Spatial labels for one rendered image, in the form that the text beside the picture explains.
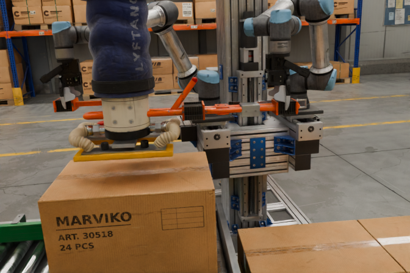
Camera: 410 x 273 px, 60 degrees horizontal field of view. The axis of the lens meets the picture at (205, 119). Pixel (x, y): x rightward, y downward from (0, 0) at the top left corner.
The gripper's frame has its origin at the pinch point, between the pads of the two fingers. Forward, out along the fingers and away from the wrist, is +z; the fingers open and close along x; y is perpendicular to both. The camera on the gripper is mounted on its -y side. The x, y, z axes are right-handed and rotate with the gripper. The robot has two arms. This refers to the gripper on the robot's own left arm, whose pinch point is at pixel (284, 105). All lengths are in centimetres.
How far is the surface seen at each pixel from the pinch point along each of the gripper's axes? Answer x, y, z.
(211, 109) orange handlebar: 3.6, 28.5, -0.4
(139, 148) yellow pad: 12, 55, 11
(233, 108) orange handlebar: 3.6, 20.1, -0.3
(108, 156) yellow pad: 16, 65, 12
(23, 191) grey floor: -201, 204, 119
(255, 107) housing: 3.7, 12.1, -0.4
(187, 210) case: 19, 39, 32
